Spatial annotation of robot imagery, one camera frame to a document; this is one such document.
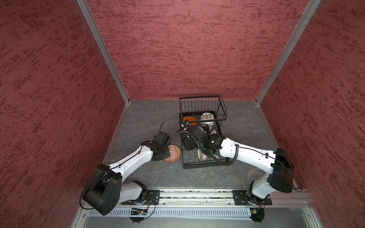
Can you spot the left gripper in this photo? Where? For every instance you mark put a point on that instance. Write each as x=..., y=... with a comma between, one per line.
x=167, y=155

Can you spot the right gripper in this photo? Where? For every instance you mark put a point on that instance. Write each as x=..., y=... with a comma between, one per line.
x=186, y=142

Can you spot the orange bowl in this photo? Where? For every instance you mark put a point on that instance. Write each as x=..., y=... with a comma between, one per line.
x=191, y=119

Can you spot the white bowl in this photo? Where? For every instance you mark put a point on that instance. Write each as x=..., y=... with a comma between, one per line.
x=207, y=119

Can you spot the blue patterned bowl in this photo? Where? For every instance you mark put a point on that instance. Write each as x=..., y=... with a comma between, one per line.
x=210, y=130

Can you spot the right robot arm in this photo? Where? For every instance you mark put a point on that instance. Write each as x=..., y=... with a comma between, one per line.
x=277, y=165

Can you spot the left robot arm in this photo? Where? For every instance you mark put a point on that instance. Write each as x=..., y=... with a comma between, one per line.
x=106, y=188

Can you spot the left aluminium corner profile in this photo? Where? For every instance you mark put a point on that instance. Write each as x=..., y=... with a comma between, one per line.
x=86, y=11

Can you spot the aluminium corner profile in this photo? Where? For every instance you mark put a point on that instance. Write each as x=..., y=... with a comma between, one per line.
x=296, y=34
x=86, y=11

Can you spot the right aluminium corner profile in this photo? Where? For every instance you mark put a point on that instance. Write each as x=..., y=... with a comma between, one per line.
x=296, y=34

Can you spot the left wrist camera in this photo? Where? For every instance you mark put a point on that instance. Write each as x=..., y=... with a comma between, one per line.
x=162, y=139

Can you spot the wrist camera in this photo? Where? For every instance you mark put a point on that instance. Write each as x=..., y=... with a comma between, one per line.
x=185, y=124
x=162, y=139

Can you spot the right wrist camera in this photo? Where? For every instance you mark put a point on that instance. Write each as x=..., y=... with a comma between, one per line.
x=185, y=124

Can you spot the black wire dish rack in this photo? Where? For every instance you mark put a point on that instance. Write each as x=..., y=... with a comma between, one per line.
x=195, y=106

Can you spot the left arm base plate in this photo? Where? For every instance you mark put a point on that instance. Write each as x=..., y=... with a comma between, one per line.
x=148, y=197

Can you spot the perforated cable duct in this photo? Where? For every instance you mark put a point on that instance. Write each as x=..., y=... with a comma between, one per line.
x=191, y=213

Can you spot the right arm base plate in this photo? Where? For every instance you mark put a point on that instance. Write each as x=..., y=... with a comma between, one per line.
x=242, y=197

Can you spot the aluminium mounting rail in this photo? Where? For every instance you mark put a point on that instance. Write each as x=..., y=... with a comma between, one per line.
x=173, y=197

